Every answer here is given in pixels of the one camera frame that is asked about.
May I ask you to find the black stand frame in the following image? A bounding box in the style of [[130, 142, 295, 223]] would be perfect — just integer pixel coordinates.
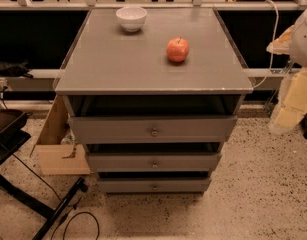
[[0, 108, 89, 240]]

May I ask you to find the white ceramic bowl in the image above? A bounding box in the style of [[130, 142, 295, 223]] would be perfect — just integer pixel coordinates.
[[116, 6, 147, 32]]

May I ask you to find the black floor cable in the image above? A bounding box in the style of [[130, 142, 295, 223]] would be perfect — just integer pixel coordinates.
[[12, 153, 101, 240]]

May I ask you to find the grey drawer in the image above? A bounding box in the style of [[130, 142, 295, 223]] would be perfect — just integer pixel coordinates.
[[98, 178, 211, 193], [69, 116, 237, 144], [87, 152, 221, 172]]

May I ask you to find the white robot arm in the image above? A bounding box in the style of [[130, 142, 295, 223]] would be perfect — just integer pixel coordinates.
[[266, 8, 307, 134]]

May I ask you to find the diagonal metal brace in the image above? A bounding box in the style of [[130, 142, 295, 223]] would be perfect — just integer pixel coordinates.
[[264, 59, 294, 117]]

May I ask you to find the black object on rail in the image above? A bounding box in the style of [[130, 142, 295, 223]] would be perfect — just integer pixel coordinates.
[[0, 62, 33, 78]]

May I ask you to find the grey drawer cabinet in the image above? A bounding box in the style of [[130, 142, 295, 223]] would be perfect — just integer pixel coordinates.
[[56, 8, 253, 182]]

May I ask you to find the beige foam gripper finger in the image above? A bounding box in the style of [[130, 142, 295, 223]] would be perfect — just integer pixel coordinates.
[[269, 67, 307, 134]]

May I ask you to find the wooden board box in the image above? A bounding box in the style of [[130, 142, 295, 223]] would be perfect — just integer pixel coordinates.
[[34, 96, 90, 175]]

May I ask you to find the red apple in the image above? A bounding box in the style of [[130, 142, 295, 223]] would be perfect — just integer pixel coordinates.
[[166, 37, 190, 63]]

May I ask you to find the white cable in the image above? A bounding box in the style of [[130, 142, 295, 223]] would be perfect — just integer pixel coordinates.
[[252, 0, 281, 90]]

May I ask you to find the grey bottom drawer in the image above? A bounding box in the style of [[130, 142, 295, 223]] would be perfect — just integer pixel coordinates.
[[98, 178, 211, 193]]

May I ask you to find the grey top drawer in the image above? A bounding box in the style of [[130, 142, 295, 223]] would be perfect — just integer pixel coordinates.
[[69, 116, 237, 144]]

